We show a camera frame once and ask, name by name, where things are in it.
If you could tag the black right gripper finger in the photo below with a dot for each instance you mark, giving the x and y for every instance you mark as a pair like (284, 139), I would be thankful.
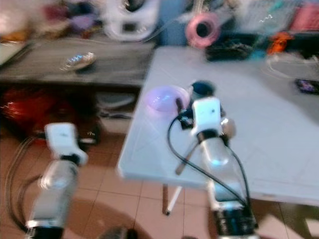
(179, 105)

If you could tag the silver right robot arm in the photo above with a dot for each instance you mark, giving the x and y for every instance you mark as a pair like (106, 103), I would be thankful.
(219, 154)

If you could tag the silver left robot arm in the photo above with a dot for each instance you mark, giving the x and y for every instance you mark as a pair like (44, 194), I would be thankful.
(52, 194)

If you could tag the pink plastic bowl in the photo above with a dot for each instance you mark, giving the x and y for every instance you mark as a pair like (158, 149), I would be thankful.
(164, 100)

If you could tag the dark round cup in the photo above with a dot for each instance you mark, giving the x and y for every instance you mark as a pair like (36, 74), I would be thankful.
(202, 88)

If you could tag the metal spoon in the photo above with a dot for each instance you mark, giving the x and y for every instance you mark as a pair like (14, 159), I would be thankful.
(184, 160)

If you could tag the white basin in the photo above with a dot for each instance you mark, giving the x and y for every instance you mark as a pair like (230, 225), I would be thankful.
(113, 101)

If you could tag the dark wooden bench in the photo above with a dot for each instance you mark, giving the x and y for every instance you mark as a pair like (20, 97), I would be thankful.
(119, 64)

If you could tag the pink tape roll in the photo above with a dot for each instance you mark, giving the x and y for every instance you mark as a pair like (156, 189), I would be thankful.
(193, 31)

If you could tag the white folding table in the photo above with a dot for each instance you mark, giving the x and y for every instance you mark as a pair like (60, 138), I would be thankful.
(264, 134)

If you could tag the white kitchen appliance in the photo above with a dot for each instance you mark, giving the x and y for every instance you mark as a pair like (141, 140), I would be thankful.
(132, 25)

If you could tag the silver metal dish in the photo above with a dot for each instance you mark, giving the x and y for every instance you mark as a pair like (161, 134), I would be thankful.
(78, 61)

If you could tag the orange object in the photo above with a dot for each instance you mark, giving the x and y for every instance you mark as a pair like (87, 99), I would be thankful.
(279, 43)

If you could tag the black phone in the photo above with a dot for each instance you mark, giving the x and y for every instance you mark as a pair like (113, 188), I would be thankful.
(307, 86)

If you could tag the purple cloth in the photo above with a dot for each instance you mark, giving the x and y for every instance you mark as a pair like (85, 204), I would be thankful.
(82, 23)

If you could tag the pale flat tray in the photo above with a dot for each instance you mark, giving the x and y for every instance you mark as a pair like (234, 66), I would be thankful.
(10, 52)

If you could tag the red plastic bag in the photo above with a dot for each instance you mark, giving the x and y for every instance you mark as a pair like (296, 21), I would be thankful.
(30, 112)

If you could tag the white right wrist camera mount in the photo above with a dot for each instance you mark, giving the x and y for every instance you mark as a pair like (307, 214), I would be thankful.
(207, 112)

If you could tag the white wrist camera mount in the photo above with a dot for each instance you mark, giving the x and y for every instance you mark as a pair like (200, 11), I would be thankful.
(64, 139)
(207, 112)

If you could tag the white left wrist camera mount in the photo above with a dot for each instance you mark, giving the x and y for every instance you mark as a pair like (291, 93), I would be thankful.
(64, 139)

